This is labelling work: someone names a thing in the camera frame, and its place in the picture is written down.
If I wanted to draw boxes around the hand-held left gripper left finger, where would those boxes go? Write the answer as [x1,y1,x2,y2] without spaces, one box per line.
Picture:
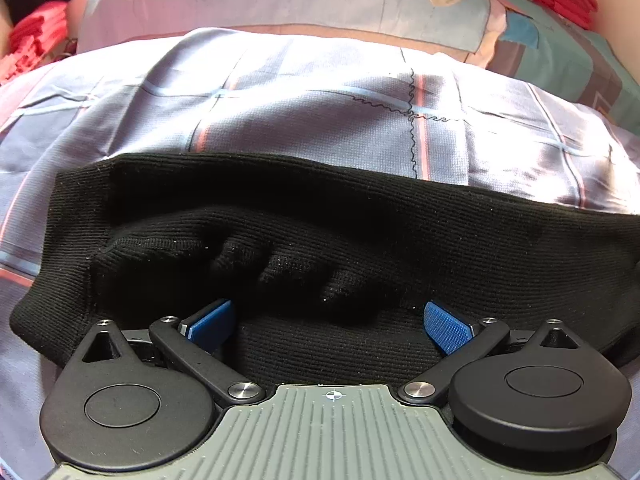
[67,298,265,405]

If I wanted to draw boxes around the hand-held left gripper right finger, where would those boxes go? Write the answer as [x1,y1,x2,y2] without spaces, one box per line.
[398,301,585,405]

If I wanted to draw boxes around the black knit pants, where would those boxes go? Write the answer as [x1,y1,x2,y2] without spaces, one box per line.
[9,152,640,387]

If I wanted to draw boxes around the purple plaid bedsheet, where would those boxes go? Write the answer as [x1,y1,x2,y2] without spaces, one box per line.
[0,27,640,466]

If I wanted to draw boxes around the pile of pink-red clothes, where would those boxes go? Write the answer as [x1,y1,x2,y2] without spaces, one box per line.
[0,2,77,83]

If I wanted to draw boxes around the patchwork printed quilt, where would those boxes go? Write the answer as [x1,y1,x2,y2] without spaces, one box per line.
[77,0,640,137]

